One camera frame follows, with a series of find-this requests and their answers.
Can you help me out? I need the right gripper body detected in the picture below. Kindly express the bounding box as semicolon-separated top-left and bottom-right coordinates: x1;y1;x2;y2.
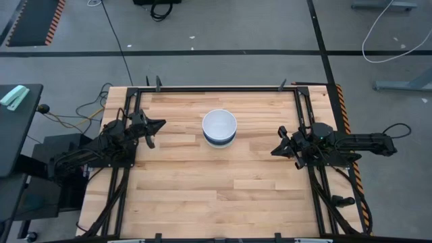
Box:
278;126;313;170

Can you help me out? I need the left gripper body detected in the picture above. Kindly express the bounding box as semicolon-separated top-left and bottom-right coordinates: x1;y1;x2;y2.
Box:
130;109;156;149

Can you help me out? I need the large white ribbed bowl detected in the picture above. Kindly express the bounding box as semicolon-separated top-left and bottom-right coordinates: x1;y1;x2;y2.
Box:
201;108;238;140

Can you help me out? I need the small pale green bowl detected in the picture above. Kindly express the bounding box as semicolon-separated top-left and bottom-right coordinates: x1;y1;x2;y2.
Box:
205;138;235;148

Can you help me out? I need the black mat orange striped edge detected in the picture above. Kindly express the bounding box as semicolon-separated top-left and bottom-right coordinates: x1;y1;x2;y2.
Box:
333;83;374;236
0;0;67;47

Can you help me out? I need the black floor tape strip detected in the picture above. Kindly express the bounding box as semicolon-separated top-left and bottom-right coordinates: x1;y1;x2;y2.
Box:
0;49;432;57
306;0;338;88

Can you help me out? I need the grey table leg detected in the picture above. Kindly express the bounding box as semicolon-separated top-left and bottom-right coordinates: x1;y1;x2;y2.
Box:
350;0;418;11
372;66;432;92

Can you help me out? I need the black floor equipment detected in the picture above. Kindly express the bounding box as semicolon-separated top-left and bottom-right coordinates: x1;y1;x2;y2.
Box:
132;0;182;5

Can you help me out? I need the black side desk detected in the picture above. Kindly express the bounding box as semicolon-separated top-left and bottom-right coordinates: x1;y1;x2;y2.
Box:
0;83;45;179
0;172;28;243

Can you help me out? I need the mint green stapler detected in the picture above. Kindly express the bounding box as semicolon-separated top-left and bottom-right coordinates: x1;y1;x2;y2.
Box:
0;84;30;112

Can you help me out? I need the yellow floor cable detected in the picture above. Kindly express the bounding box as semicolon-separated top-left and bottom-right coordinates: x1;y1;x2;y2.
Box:
47;107;105;130

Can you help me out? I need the black aluminium table frame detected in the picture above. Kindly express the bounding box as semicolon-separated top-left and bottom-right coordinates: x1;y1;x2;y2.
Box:
76;84;372;243

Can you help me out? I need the long black floor cable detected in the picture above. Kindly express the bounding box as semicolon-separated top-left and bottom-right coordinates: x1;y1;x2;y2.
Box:
100;0;134;87

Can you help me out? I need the coiled black cable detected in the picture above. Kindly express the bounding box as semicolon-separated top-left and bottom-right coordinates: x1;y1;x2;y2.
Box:
149;1;174;22

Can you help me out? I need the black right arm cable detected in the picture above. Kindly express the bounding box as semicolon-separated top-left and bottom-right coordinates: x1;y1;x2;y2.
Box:
383;122;412;140

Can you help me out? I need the white floor cable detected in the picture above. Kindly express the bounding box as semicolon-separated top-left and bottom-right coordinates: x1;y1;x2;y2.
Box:
362;0;432;64

